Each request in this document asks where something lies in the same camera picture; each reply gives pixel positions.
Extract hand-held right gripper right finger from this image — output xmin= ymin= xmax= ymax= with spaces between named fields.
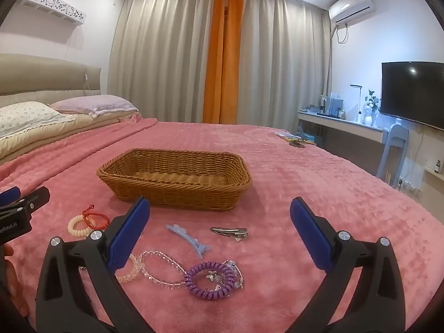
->
xmin=289 ymin=197 xmax=405 ymax=333

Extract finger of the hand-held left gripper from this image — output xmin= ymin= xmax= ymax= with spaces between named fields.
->
xmin=0 ymin=186 xmax=21 ymax=212
xmin=0 ymin=186 xmax=51 ymax=220

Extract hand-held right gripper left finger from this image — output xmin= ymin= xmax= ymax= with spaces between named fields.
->
xmin=36 ymin=197 xmax=151 ymax=333

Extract clear crystal bead bracelet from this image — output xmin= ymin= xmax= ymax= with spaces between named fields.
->
xmin=139 ymin=250 xmax=195 ymax=288

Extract pale pink bead bracelet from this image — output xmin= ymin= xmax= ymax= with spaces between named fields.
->
xmin=115 ymin=253 xmax=140 ymax=284

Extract white bead bracelet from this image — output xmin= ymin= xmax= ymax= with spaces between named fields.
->
xmin=67 ymin=216 xmax=91 ymax=238

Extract red string bracelet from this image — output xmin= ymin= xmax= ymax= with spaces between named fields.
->
xmin=82 ymin=205 xmax=111 ymax=231

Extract light blue hair clip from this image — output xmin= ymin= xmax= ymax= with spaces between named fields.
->
xmin=166 ymin=224 xmax=211 ymax=259

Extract brown wicker basket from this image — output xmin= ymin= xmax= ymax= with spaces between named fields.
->
xmin=96 ymin=148 xmax=252 ymax=212

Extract purple coil hair tie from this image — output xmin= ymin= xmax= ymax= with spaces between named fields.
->
xmin=184 ymin=261 xmax=236 ymax=301

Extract grey metal hair clip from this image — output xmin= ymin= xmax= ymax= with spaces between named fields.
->
xmin=210 ymin=226 xmax=249 ymax=241

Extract silver crystal charm bracelet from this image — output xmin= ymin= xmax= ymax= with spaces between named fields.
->
xmin=203 ymin=258 xmax=246 ymax=297

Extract person's left hand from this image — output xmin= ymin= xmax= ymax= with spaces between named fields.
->
xmin=0 ymin=244 xmax=30 ymax=320

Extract beige quilt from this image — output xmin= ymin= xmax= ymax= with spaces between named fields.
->
xmin=0 ymin=113 xmax=139 ymax=167

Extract pink fleece blanket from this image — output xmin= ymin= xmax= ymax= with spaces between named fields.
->
xmin=0 ymin=117 xmax=444 ymax=333

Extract white floral pillow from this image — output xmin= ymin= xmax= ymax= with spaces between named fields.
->
xmin=0 ymin=101 xmax=76 ymax=139

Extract colourful booklet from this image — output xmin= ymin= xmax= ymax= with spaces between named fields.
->
xmin=276 ymin=131 xmax=316 ymax=146

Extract lilac pillow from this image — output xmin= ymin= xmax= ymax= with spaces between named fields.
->
xmin=50 ymin=94 xmax=139 ymax=118

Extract white power strip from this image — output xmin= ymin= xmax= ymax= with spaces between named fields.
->
xmin=399 ymin=178 xmax=422 ymax=195

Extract white desk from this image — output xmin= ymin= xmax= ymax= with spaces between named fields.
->
xmin=297 ymin=109 xmax=391 ymax=144

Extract beige padded headboard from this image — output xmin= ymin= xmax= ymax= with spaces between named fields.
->
xmin=0 ymin=54 xmax=102 ymax=109

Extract light blue chair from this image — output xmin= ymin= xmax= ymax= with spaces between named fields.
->
xmin=376 ymin=123 xmax=408 ymax=181

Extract white vase with flowers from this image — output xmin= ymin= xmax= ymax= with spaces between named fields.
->
xmin=361 ymin=88 xmax=381 ymax=126

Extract upright books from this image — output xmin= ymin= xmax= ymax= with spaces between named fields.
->
xmin=321 ymin=92 xmax=345 ymax=117

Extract white desk lamp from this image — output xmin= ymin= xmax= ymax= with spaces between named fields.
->
xmin=350 ymin=84 xmax=363 ymax=123

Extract beige curtain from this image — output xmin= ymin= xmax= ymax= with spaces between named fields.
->
xmin=107 ymin=0 xmax=216 ymax=123
xmin=238 ymin=0 xmax=334 ymax=136

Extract black television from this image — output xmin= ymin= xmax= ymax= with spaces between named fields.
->
xmin=380 ymin=61 xmax=444 ymax=130

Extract orange curtain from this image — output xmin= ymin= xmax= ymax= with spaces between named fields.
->
xmin=204 ymin=0 xmax=245 ymax=124

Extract white air conditioner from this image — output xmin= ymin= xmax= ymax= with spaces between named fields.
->
xmin=328 ymin=0 xmax=377 ymax=21

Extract white patterned wall shelf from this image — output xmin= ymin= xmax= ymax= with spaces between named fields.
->
xmin=17 ymin=0 xmax=87 ymax=27

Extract white air conditioner cable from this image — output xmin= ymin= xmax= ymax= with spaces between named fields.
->
xmin=329 ymin=21 xmax=351 ymax=46

